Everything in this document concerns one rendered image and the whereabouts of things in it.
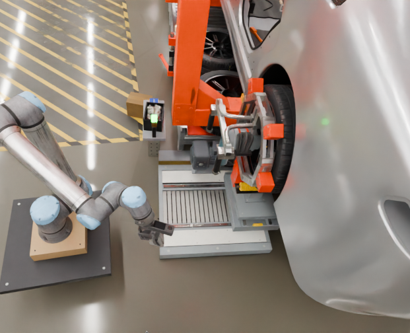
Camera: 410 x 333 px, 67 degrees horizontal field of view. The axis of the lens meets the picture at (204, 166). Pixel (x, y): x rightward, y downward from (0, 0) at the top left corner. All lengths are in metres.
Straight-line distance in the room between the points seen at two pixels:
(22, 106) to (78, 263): 0.98
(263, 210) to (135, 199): 1.31
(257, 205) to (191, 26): 1.33
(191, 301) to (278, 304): 0.61
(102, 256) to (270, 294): 1.18
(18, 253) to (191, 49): 1.59
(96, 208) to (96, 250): 0.77
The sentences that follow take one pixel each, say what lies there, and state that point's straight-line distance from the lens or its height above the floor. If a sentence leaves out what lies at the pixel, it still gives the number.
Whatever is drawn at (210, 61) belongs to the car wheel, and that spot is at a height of 0.50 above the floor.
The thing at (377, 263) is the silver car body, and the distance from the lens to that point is 1.16.
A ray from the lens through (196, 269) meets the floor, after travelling 2.33.
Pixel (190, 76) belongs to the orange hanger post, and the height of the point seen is 0.97.
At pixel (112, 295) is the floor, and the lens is 2.29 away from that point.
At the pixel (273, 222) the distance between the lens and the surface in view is 2.42.
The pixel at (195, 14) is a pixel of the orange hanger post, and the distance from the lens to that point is 1.86.
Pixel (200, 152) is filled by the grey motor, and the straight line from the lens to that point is 2.34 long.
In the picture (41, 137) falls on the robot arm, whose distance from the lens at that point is 1.64.
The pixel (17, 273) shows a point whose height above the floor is 0.30.
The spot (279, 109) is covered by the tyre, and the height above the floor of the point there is 1.16.
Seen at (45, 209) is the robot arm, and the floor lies 0.65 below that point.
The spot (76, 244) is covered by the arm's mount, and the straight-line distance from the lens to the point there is 2.03.
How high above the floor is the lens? 2.19
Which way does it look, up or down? 52 degrees down
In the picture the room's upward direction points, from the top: 12 degrees clockwise
